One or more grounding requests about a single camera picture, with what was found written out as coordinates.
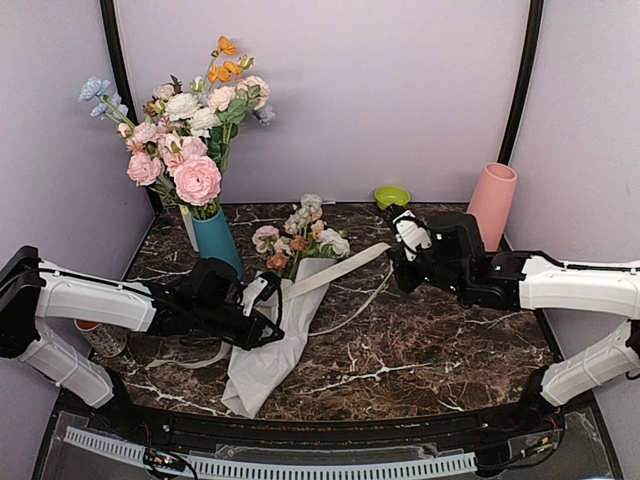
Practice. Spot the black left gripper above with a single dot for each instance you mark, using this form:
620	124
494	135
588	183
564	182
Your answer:
252	337

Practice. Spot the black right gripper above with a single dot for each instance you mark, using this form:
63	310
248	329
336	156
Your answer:
407	281

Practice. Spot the white paper bouquet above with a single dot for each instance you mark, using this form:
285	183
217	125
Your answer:
301	248

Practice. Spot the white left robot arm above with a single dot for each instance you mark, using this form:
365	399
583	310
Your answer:
34	290

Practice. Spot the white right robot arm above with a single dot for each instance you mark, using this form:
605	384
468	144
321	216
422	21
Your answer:
549	283

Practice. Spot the teal cylindrical vase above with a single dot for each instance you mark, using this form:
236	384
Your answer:
215	240

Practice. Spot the pink tall vase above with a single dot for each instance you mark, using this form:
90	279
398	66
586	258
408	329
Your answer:
491	202

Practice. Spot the lime green bowl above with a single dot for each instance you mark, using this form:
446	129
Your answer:
388	195

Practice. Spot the patterned mug orange inside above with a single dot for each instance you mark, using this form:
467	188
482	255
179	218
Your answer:
107	340

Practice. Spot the large mixed flower arrangement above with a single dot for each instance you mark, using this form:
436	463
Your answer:
181	150

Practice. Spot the black front table rail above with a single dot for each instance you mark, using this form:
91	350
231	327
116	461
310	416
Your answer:
183	430

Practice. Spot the white slotted cable duct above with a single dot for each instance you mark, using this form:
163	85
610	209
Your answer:
240	462

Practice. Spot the black left frame post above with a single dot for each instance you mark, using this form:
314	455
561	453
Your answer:
116	55

